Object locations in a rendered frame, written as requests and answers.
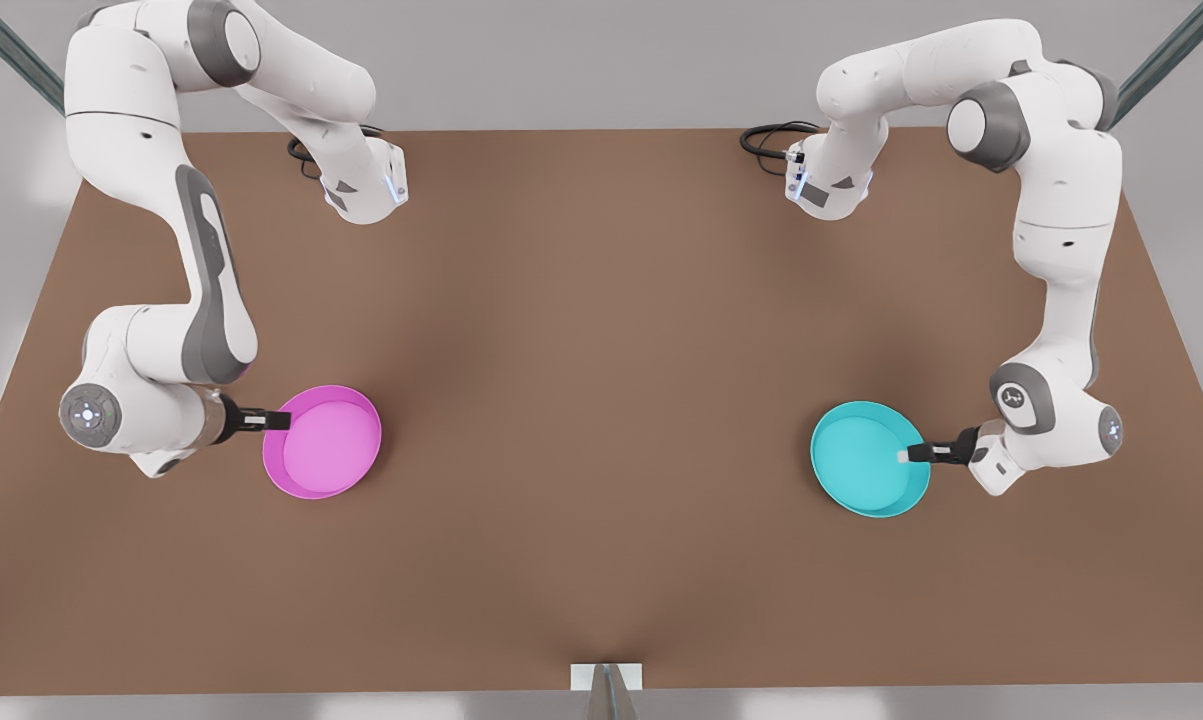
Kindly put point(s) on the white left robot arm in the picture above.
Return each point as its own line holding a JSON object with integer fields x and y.
{"x": 1061, "y": 200}

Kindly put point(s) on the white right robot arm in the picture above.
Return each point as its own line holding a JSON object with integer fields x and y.
{"x": 129, "y": 130}

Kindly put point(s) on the pink plate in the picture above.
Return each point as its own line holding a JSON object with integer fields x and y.
{"x": 323, "y": 441}

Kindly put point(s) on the blue plate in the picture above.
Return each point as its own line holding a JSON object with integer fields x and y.
{"x": 868, "y": 458}

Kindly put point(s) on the silver frame post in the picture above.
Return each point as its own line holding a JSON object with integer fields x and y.
{"x": 1166, "y": 55}
{"x": 13, "y": 50}
{"x": 609, "y": 692}

